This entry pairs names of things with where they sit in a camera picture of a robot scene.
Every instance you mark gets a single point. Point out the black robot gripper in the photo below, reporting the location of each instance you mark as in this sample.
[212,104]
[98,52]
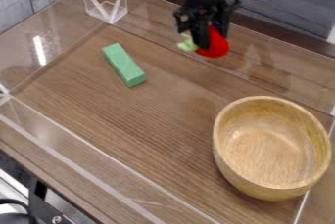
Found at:
[195,18]

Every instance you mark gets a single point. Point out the red plush tomato toy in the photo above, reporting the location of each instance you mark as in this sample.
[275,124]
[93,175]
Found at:
[219,45]

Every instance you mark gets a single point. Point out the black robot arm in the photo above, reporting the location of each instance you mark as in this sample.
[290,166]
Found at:
[199,15]

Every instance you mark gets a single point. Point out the green rectangular foam block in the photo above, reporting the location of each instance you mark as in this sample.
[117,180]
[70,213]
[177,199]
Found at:
[122,62]

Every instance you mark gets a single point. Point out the light wooden bowl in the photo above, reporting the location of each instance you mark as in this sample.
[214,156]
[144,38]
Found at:
[271,147]

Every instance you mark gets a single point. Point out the black metal table clamp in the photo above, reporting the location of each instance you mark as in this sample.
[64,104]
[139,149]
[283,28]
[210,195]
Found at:
[39,211]

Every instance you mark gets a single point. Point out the clear acrylic table enclosure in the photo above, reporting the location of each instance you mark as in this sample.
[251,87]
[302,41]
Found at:
[125,151]

